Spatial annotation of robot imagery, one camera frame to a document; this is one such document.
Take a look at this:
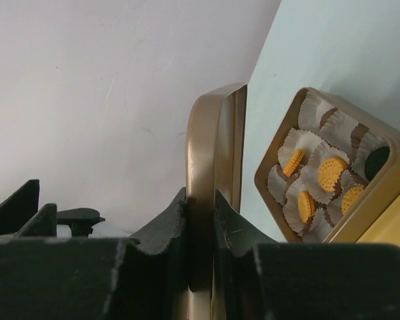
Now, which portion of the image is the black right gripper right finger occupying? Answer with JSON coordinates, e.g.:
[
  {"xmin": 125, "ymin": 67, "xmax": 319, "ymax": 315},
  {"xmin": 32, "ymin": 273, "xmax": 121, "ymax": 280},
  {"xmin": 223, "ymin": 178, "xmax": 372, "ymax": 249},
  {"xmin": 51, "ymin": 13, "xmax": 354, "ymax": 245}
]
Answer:
[{"xmin": 214, "ymin": 192, "xmax": 400, "ymax": 319}]

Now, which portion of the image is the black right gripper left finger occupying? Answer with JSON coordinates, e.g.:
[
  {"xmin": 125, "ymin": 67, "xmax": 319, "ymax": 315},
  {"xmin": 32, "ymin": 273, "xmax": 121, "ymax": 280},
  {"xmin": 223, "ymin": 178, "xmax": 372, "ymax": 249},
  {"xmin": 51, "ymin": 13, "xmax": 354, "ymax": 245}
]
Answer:
[{"xmin": 0, "ymin": 190, "xmax": 187, "ymax": 319}]

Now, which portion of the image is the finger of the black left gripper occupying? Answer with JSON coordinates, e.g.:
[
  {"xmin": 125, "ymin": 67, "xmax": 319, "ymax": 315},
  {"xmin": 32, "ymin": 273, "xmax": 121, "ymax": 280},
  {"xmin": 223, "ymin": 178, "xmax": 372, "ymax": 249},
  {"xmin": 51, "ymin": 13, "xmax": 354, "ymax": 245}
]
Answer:
[
  {"xmin": 16, "ymin": 203, "xmax": 57, "ymax": 238},
  {"xmin": 0, "ymin": 179, "xmax": 40, "ymax": 235}
]

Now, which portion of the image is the orange cookie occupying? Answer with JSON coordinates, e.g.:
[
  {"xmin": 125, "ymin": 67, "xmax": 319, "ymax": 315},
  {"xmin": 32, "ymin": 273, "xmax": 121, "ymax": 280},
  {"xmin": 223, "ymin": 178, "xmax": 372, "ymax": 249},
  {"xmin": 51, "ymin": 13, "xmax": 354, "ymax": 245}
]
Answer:
[
  {"xmin": 317, "ymin": 157, "xmax": 347, "ymax": 192},
  {"xmin": 341, "ymin": 185, "xmax": 364, "ymax": 215},
  {"xmin": 283, "ymin": 149, "xmax": 305, "ymax": 177},
  {"xmin": 297, "ymin": 191, "xmax": 315, "ymax": 224}
]

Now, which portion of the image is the rose gold cookie tin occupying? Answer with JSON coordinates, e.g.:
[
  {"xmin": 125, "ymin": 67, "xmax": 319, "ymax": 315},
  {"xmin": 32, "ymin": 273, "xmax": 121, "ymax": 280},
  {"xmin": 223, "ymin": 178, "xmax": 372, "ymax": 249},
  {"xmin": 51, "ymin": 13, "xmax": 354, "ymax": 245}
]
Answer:
[{"xmin": 255, "ymin": 87, "xmax": 400, "ymax": 243}]

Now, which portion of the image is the rose gold tin lid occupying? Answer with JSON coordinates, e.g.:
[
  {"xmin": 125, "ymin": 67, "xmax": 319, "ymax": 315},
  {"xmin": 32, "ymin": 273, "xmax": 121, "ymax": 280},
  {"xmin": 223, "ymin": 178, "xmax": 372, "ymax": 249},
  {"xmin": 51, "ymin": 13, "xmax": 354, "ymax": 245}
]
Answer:
[{"xmin": 185, "ymin": 83, "xmax": 247, "ymax": 319}]

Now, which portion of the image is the black sandwich cookie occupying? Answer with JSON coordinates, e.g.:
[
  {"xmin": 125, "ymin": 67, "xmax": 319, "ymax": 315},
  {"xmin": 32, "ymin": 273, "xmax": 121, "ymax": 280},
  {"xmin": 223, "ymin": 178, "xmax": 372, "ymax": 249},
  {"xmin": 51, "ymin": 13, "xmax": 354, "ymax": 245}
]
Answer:
[{"xmin": 364, "ymin": 146, "xmax": 390, "ymax": 181}]

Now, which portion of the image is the white paper cup centre front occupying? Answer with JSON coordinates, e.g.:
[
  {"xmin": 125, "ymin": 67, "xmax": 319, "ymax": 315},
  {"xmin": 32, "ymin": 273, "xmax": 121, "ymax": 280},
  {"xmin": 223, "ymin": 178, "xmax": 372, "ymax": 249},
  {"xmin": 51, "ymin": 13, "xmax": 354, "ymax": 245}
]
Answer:
[{"xmin": 283, "ymin": 179, "xmax": 325, "ymax": 237}]

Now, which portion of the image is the white paper cup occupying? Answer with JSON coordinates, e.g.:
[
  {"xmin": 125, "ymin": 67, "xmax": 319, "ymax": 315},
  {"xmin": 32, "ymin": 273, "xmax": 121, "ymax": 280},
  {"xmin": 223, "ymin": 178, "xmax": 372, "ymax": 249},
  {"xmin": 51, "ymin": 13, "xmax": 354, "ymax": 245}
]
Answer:
[
  {"xmin": 283, "ymin": 179, "xmax": 325, "ymax": 237},
  {"xmin": 320, "ymin": 109, "xmax": 358, "ymax": 153},
  {"xmin": 277, "ymin": 129, "xmax": 323, "ymax": 177},
  {"xmin": 300, "ymin": 142, "xmax": 349, "ymax": 205},
  {"xmin": 350, "ymin": 124, "xmax": 389, "ymax": 182}
]

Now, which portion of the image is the orange cookie top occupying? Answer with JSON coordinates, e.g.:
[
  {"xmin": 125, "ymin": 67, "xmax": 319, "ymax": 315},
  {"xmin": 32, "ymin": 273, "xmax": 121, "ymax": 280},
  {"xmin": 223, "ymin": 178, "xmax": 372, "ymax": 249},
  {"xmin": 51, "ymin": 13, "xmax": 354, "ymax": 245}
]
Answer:
[{"xmin": 283, "ymin": 149, "xmax": 305, "ymax": 177}]

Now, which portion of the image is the white paper cup left middle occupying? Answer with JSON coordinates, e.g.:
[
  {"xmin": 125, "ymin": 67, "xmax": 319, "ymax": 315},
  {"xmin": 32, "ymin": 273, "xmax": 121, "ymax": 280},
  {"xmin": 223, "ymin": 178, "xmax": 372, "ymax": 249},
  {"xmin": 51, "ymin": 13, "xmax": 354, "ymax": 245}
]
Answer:
[{"xmin": 277, "ymin": 129, "xmax": 323, "ymax": 177}]

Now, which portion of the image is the yellow plastic tray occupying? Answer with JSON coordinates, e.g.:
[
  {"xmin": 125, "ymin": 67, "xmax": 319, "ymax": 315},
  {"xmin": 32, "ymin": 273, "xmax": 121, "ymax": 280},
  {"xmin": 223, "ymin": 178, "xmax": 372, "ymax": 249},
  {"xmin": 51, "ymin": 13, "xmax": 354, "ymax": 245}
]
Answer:
[{"xmin": 357, "ymin": 195, "xmax": 400, "ymax": 247}]

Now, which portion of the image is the white paper cup top centre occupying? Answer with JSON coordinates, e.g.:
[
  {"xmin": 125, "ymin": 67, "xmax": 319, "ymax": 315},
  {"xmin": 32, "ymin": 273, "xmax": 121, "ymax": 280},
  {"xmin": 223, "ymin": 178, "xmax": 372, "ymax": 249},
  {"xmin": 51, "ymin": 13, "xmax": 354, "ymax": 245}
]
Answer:
[{"xmin": 320, "ymin": 109, "xmax": 358, "ymax": 153}]

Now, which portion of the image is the white paper cup top right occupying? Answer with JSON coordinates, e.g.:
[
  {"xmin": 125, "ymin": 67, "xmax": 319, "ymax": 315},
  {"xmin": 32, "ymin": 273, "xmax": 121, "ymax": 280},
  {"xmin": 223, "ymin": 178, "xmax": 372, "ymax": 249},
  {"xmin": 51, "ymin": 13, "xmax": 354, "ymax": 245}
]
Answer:
[{"xmin": 350, "ymin": 124, "xmax": 389, "ymax": 182}]

